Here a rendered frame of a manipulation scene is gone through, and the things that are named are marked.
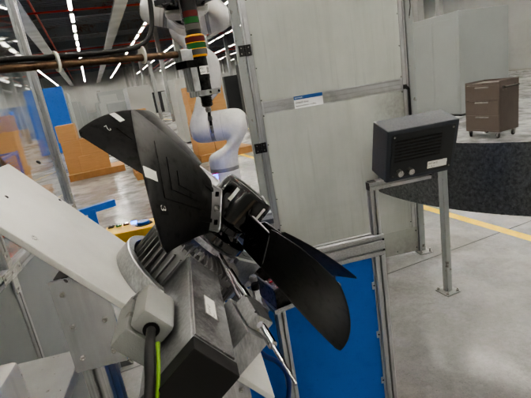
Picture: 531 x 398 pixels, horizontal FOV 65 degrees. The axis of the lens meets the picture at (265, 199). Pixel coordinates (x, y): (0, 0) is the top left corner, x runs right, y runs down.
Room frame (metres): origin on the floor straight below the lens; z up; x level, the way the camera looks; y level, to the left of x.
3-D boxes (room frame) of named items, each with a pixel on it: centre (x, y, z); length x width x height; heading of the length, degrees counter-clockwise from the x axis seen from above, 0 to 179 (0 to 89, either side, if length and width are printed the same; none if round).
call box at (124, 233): (1.28, 0.44, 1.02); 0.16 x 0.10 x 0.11; 99
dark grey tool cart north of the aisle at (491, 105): (6.82, -3.91, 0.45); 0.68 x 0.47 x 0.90; 23
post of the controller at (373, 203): (1.40, -0.37, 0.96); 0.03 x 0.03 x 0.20; 9
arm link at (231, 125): (1.69, 0.11, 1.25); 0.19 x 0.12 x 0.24; 90
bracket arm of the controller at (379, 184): (1.42, -0.47, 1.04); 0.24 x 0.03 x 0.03; 99
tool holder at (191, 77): (0.96, 0.10, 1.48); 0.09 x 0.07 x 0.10; 134
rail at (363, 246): (1.34, 0.05, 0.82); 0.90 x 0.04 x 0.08; 99
